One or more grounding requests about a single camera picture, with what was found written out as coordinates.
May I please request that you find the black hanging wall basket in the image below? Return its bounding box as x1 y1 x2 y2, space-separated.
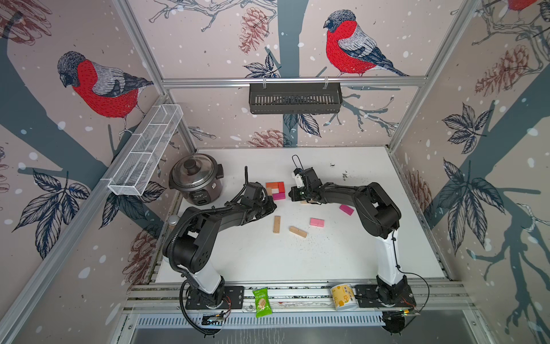
249 83 343 115

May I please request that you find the slanted wood block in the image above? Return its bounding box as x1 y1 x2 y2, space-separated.
289 226 308 238

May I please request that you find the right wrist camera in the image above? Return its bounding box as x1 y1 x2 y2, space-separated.
293 168 307 188

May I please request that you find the white wire mesh basket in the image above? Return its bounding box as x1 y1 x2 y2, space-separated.
108 104 183 196

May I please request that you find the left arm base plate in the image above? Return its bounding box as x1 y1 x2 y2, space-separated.
183 286 244 310

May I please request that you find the glass spice jar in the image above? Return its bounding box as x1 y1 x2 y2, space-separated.
167 215 180 228

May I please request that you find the green snack packet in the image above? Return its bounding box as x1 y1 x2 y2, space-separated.
253 288 273 318

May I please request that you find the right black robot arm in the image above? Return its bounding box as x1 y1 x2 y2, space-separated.
289 168 408 305

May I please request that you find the yellow snack can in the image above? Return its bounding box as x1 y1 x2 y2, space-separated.
330 284 359 312

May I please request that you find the red block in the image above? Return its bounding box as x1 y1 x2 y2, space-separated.
277 182 286 194

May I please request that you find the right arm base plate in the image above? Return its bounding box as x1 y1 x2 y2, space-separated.
355 282 417 309

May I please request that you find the wide wood block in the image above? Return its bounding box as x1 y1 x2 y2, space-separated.
273 216 281 234

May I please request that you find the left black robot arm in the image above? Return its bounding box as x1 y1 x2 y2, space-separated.
163 182 276 308

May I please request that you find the magenta block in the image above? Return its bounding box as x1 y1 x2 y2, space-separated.
272 193 286 201
339 204 355 216

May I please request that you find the light pink block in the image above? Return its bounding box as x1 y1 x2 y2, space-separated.
309 218 325 228

